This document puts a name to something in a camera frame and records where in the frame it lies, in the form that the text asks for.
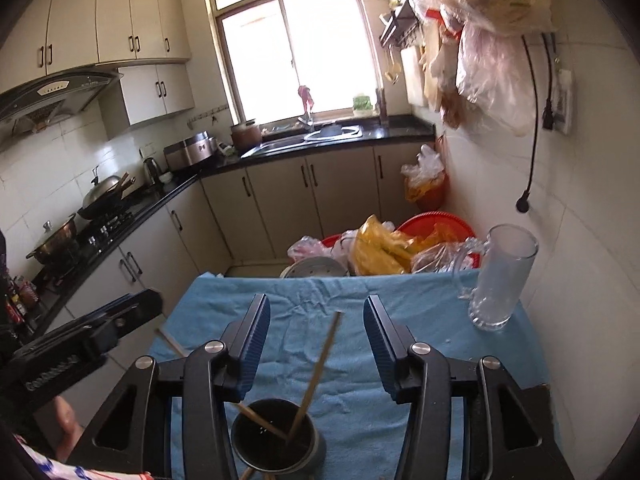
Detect lower kitchen cabinets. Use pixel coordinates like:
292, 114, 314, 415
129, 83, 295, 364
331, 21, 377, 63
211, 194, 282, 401
44, 139, 423, 330

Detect kitchen sink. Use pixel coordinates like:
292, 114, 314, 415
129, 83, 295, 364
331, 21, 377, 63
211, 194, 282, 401
242, 124, 362, 158

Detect left hand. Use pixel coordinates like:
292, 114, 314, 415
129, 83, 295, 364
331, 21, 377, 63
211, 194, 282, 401
53, 396, 84, 462

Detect patterned sleeve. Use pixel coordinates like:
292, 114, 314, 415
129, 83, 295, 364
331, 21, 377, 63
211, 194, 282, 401
13, 434, 153, 480

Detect dark utensil holder cup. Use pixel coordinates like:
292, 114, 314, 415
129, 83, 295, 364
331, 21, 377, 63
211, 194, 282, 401
231, 399, 326, 479

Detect steel pot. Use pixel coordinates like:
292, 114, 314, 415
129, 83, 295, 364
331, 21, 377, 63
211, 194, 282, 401
26, 214, 77, 264

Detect gas stove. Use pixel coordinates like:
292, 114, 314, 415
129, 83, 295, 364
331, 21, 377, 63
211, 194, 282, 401
40, 211, 134, 282

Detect clear glass mug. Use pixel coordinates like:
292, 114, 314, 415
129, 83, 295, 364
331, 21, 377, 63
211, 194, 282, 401
451, 223, 539, 332

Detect wok with lid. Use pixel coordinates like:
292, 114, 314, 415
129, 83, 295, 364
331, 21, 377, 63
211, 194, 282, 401
77, 166, 136, 221

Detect blue towel table cloth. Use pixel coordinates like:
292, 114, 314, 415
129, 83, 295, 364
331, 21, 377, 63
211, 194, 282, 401
164, 274, 549, 479

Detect red plastic basin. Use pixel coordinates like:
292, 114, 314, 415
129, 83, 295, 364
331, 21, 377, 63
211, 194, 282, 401
330, 211, 475, 276

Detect electric kettle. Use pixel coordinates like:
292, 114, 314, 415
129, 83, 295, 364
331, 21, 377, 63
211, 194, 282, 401
142, 157, 162, 186

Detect white round lid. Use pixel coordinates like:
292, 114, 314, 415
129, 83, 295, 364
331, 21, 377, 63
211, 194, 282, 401
280, 256, 349, 278

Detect silver rice cooker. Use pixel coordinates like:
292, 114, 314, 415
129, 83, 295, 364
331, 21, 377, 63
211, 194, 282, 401
163, 131, 217, 171

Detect range hood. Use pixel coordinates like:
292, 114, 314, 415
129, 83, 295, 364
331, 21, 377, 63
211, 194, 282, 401
1, 68, 122, 136

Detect red trash bin with bag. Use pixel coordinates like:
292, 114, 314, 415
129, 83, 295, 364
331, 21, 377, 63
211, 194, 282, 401
400, 144, 448, 212

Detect brown clay pot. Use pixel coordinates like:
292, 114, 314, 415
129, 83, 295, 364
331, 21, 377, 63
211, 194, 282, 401
231, 119, 262, 154

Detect hanging pink plastic bag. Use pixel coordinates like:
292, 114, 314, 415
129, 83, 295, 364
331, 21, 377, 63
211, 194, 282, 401
456, 24, 536, 136

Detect window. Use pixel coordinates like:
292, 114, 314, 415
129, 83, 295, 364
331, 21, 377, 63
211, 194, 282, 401
209, 0, 378, 125

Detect black power cable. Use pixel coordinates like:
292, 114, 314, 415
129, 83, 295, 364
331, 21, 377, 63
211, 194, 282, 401
515, 34, 542, 214

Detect wall power strip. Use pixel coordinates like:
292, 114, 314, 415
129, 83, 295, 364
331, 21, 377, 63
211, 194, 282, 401
552, 68, 574, 136

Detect upper wall cabinets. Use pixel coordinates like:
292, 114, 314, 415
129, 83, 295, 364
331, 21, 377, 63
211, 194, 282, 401
1, 0, 194, 128

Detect wall utensil rack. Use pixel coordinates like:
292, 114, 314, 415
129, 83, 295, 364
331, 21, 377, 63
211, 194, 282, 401
378, 0, 420, 49

